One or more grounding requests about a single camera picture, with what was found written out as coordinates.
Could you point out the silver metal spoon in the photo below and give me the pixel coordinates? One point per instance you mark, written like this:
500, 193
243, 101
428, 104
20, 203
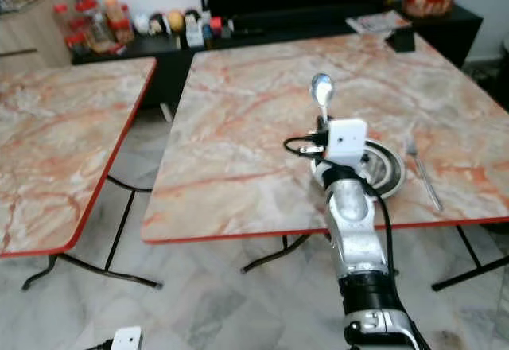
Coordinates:
322, 89

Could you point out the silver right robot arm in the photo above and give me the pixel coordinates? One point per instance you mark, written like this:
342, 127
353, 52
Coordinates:
354, 223

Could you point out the round steel bowl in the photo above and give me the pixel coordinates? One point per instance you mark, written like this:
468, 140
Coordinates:
386, 167

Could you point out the silver metal fork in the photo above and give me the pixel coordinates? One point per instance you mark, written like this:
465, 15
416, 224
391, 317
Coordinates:
425, 173

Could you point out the small black box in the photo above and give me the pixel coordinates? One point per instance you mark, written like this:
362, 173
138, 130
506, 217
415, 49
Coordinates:
402, 40

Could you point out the printed magazine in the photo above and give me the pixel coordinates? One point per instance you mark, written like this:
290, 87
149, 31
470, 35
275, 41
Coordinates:
378, 21

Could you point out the small red container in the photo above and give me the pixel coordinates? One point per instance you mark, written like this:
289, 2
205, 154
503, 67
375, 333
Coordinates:
215, 26

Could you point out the black and white figurine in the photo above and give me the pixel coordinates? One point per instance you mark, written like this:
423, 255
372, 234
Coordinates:
194, 29

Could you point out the black television console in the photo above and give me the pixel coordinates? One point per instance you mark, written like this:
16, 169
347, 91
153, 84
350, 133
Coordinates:
445, 32

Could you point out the yellow round figurine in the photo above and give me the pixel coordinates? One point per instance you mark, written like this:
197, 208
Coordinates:
176, 21

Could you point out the small dark figurine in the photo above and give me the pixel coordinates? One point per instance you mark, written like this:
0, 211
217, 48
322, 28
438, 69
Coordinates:
157, 25

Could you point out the light wooden cabinet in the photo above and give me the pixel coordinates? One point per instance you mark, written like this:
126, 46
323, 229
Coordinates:
28, 36

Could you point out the small white figurine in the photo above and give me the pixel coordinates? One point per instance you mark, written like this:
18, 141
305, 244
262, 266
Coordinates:
141, 25

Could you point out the orange filled jar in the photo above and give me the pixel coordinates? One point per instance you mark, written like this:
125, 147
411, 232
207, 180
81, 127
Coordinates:
118, 21

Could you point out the small red capped bottle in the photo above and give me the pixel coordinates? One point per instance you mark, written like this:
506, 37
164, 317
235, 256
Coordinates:
61, 28

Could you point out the tall red capped bottle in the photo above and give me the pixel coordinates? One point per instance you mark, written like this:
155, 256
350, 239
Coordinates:
89, 20

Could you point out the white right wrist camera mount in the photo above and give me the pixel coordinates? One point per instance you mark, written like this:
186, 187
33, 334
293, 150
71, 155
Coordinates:
347, 139

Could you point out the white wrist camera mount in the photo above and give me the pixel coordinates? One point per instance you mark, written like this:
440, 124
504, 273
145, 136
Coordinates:
347, 139
127, 339

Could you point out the black metal table leg frame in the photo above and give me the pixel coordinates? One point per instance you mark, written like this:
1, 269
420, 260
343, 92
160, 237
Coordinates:
274, 254
123, 231

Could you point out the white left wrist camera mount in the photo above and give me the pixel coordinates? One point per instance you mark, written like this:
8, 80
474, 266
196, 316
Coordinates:
127, 339

